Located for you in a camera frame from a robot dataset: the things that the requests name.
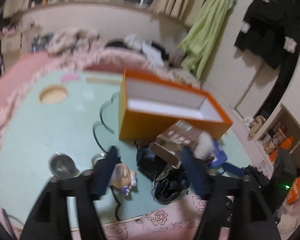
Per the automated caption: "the green hanging garment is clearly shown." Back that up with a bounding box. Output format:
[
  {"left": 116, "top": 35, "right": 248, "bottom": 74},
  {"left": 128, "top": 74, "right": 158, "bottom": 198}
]
[{"left": 178, "top": 0, "right": 237, "bottom": 79}]

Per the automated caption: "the orange cardboard box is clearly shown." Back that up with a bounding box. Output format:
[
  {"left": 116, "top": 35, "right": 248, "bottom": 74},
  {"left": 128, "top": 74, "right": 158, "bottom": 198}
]
[{"left": 118, "top": 69, "right": 233, "bottom": 140}]

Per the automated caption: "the white fur pompom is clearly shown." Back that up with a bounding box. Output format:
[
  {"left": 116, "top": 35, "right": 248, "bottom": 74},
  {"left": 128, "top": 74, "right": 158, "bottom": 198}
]
[{"left": 193, "top": 132, "right": 215, "bottom": 160}]

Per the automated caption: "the brown printed small carton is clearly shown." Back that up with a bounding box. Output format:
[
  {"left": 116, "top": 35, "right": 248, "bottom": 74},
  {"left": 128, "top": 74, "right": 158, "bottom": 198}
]
[{"left": 149, "top": 120, "right": 204, "bottom": 169}]

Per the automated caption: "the black hanging garment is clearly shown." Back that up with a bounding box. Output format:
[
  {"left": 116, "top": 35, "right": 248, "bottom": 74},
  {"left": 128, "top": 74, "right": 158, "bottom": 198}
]
[{"left": 235, "top": 0, "right": 300, "bottom": 72}]

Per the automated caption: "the silver tape roll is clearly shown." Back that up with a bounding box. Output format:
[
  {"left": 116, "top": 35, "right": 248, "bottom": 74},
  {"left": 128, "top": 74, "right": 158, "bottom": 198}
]
[{"left": 49, "top": 152, "right": 79, "bottom": 179}]

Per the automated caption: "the white-haired figurine keychain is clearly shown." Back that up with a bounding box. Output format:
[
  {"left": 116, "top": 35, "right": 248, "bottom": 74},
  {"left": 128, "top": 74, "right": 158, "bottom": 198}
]
[{"left": 91, "top": 152, "right": 138, "bottom": 197}]

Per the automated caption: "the orange bottle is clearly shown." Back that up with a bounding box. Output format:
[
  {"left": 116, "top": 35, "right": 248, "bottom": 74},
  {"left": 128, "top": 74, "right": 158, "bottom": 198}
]
[{"left": 269, "top": 136, "right": 294, "bottom": 162}]

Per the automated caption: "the cream knit sweater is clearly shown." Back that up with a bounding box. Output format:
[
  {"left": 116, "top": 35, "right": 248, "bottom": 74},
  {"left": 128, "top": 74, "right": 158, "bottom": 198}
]
[{"left": 47, "top": 27, "right": 100, "bottom": 55}]

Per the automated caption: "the blue tin box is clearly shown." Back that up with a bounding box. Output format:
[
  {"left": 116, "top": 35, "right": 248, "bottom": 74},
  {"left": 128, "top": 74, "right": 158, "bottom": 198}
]
[{"left": 207, "top": 140, "right": 228, "bottom": 168}]

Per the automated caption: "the pink bed quilt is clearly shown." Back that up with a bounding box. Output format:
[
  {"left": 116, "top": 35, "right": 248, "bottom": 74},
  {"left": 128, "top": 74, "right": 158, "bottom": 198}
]
[{"left": 0, "top": 41, "right": 200, "bottom": 139}]

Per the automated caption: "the black lace doll dress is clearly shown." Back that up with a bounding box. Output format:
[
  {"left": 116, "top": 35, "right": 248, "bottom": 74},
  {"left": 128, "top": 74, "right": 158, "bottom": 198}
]
[{"left": 134, "top": 142, "right": 190, "bottom": 204}]

